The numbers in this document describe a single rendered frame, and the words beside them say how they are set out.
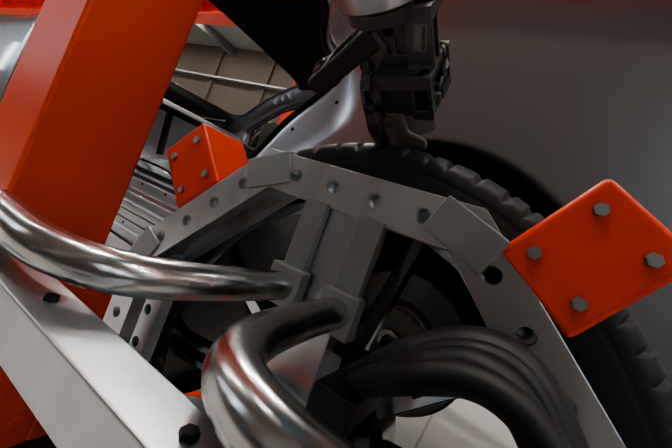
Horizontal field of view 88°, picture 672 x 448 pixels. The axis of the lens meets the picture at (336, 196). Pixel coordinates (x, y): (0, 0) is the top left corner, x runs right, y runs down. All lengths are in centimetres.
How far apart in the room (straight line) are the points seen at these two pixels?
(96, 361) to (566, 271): 27
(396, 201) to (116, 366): 22
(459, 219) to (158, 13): 61
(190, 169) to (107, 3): 33
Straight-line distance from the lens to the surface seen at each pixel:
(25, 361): 23
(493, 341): 20
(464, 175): 38
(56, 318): 23
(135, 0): 71
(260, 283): 29
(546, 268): 28
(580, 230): 29
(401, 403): 42
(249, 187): 38
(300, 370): 35
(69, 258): 24
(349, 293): 30
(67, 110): 67
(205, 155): 45
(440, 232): 28
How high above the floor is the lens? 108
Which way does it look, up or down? 3 degrees up
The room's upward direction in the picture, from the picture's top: 20 degrees clockwise
